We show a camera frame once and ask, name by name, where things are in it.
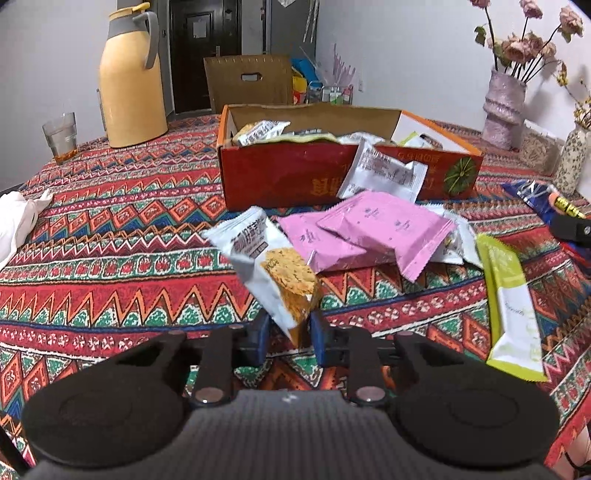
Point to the yellow thermos jug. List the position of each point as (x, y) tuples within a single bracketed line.
[(131, 92)]

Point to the grey refrigerator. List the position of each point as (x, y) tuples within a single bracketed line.
[(291, 32)]

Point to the floral patterned vase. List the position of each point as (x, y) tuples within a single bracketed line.
[(570, 161)]

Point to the metal rack with bottles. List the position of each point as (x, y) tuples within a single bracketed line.
[(330, 94)]

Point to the bunch of dried pink roses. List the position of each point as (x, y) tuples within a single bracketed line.
[(519, 46)]

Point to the white cloth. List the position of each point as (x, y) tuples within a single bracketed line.
[(18, 221)]

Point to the clear storage container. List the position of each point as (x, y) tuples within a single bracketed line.
[(538, 152)]

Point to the dark door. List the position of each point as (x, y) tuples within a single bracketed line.
[(203, 69)]

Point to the pink snack packet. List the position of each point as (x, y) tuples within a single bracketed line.
[(314, 244), (392, 230)]

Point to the blue chips bag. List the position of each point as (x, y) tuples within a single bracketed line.
[(535, 196)]

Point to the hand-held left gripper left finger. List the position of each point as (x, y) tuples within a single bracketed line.
[(261, 339)]

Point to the red cardboard box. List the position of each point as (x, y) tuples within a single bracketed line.
[(286, 175)]

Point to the brown cardboard box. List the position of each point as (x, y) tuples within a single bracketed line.
[(272, 92)]

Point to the green snack packet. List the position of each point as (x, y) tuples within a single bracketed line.
[(411, 140), (512, 314)]

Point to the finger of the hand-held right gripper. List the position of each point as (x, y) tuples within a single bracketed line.
[(572, 227)]

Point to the clear glass cup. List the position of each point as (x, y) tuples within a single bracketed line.
[(60, 138)]

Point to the blue and yellow bags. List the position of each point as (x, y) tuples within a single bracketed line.
[(300, 85)]

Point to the yellow flower branches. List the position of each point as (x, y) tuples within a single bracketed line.
[(582, 115)]

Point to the pale yellow snack packet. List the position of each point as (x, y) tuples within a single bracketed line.
[(309, 137)]

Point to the pink textured vase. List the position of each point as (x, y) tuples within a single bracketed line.
[(503, 115)]

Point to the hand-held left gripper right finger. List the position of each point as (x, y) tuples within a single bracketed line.
[(318, 339)]

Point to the white snack packet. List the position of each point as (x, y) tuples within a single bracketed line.
[(378, 173), (461, 235)]

